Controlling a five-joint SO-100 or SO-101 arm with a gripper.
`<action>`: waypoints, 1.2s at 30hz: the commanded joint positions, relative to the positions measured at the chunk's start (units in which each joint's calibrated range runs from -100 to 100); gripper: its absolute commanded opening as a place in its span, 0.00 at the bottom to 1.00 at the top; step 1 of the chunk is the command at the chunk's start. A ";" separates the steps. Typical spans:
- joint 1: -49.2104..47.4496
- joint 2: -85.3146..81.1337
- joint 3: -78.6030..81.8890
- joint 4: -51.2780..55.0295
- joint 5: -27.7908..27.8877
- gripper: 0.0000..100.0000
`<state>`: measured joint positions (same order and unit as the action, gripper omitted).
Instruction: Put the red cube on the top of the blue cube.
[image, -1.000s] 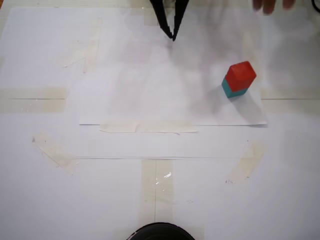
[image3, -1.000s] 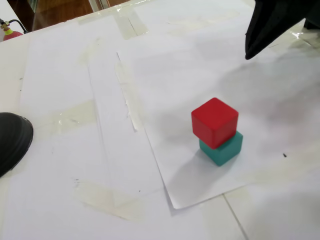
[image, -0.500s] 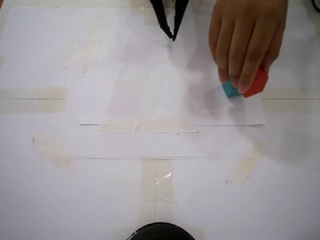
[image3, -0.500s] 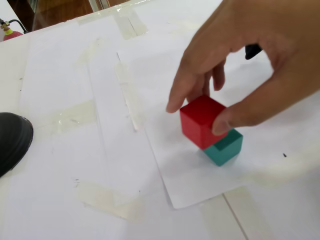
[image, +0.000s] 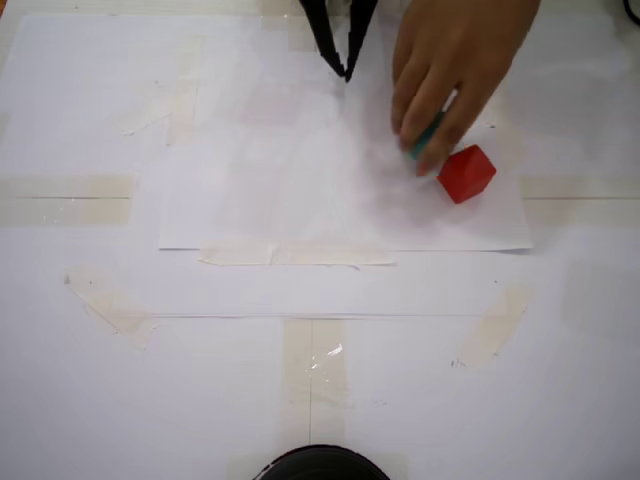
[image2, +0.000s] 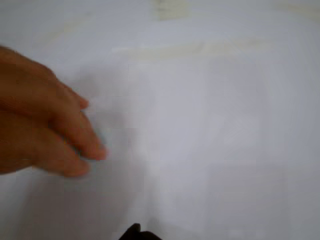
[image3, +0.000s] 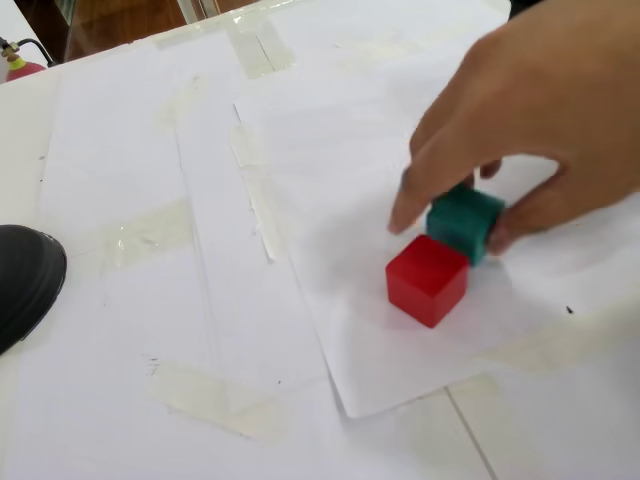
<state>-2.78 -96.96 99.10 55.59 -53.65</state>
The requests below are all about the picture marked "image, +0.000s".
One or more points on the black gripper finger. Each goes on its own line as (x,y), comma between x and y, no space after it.
(322,25)
(360,25)

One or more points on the teal blue cube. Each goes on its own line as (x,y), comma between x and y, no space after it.
(429,135)

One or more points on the red cube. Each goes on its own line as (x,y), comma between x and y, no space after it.
(467,175)

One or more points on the bare human hand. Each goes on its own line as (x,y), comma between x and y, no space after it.
(450,60)

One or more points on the beige masking tape strip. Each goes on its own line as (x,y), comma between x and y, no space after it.
(182,90)
(315,380)
(300,255)
(295,35)
(110,310)
(492,330)
(65,200)
(580,200)

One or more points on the small white paper sheet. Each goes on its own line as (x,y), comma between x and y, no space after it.
(275,175)

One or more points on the large white paper sheet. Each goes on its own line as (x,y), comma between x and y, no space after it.
(100,100)

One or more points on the black round object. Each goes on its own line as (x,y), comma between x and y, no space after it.
(322,465)

